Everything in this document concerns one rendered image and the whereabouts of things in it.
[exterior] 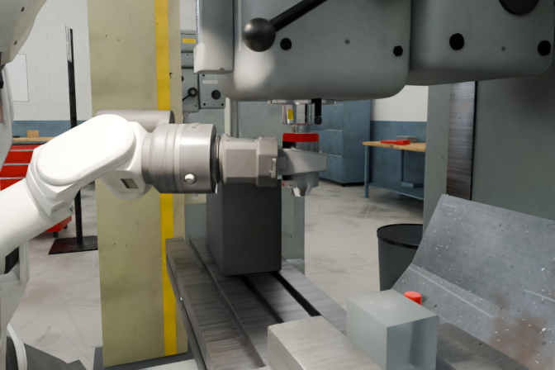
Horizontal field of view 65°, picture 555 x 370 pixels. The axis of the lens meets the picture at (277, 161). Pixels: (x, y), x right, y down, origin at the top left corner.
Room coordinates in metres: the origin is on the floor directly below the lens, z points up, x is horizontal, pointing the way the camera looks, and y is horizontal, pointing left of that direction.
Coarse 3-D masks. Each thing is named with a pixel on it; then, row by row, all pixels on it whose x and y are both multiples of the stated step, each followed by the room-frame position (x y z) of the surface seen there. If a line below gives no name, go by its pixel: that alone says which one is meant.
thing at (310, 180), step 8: (288, 144) 0.53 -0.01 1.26; (296, 144) 0.53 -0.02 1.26; (304, 144) 0.52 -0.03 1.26; (312, 144) 0.53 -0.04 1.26; (288, 176) 0.53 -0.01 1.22; (296, 176) 0.53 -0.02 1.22; (304, 176) 0.52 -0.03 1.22; (312, 176) 0.53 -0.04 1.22; (288, 184) 0.53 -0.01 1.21; (296, 184) 0.53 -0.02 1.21; (304, 184) 0.53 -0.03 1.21; (312, 184) 0.53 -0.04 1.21
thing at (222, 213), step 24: (216, 192) 0.86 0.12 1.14; (240, 192) 0.82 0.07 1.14; (264, 192) 0.83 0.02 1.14; (216, 216) 0.87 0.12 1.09; (240, 216) 0.82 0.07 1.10; (264, 216) 0.83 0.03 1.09; (216, 240) 0.87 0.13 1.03; (240, 240) 0.82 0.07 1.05; (264, 240) 0.83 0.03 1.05; (240, 264) 0.82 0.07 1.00; (264, 264) 0.83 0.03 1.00
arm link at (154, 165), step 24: (144, 120) 0.55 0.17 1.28; (168, 120) 0.55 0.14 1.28; (144, 144) 0.52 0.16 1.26; (168, 144) 0.51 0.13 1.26; (120, 168) 0.50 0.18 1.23; (144, 168) 0.51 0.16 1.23; (168, 168) 0.50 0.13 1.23; (120, 192) 0.55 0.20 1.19; (144, 192) 0.58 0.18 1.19; (168, 192) 0.53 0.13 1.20
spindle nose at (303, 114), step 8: (296, 104) 0.52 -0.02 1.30; (304, 104) 0.52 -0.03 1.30; (312, 104) 0.53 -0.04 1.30; (296, 112) 0.52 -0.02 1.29; (304, 112) 0.52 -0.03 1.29; (312, 112) 0.53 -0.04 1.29; (288, 120) 0.53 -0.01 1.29; (296, 120) 0.52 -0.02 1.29; (304, 120) 0.52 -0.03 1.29; (312, 120) 0.53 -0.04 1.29
